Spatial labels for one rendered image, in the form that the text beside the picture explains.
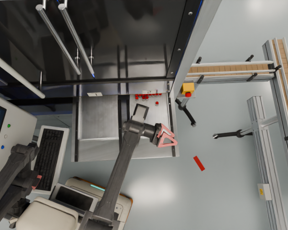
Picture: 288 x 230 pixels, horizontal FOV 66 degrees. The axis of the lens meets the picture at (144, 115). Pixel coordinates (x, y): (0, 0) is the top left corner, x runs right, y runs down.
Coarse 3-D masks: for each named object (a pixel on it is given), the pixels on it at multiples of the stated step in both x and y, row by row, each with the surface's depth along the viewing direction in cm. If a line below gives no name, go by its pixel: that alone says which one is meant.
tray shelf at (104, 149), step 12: (120, 96) 154; (72, 120) 149; (72, 132) 147; (72, 144) 145; (84, 144) 145; (96, 144) 145; (108, 144) 145; (144, 144) 146; (72, 156) 143; (84, 156) 143; (96, 156) 143; (108, 156) 143; (132, 156) 143; (144, 156) 144; (156, 156) 144; (168, 156) 144
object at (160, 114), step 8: (144, 104) 152; (152, 104) 153; (160, 104) 153; (152, 112) 151; (160, 112) 151; (168, 112) 148; (144, 120) 149; (152, 120) 150; (160, 120) 150; (168, 120) 150; (168, 128) 148
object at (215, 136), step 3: (228, 132) 228; (231, 132) 226; (234, 132) 226; (237, 132) 225; (213, 135) 236; (216, 135) 231; (219, 135) 229; (222, 135) 228; (225, 135) 227; (228, 135) 226; (231, 135) 226; (234, 135) 225; (237, 135) 225; (243, 135) 224; (246, 135) 226; (249, 135) 227; (252, 135) 229; (213, 138) 236; (216, 138) 235
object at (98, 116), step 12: (96, 96) 153; (108, 96) 154; (84, 108) 151; (96, 108) 151; (108, 108) 151; (84, 120) 149; (96, 120) 149; (108, 120) 149; (84, 132) 147; (96, 132) 147; (108, 132) 147
